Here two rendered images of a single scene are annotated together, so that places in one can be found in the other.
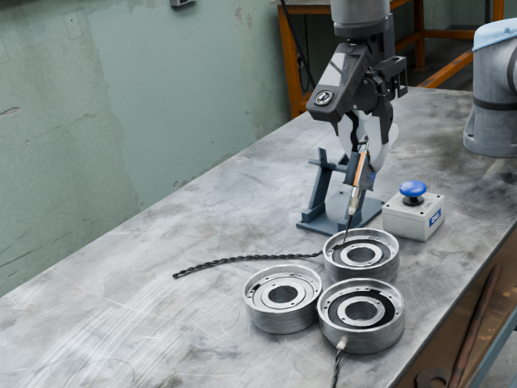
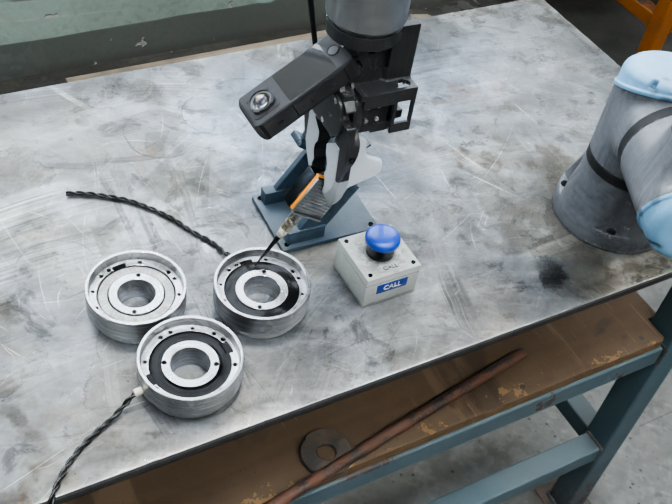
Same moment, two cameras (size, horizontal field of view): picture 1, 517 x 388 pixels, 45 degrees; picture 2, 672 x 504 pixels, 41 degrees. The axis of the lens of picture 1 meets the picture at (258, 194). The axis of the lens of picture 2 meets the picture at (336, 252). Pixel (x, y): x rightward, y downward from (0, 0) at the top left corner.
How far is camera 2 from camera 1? 0.43 m
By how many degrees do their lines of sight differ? 21
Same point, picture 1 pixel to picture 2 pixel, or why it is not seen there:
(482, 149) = (561, 212)
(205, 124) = not seen: outside the picture
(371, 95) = (336, 121)
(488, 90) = (601, 144)
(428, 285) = (308, 367)
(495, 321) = (457, 417)
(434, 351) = (358, 412)
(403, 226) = (349, 275)
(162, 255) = (81, 155)
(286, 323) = (110, 331)
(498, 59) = (624, 116)
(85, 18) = not seen: outside the picture
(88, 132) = not seen: outside the picture
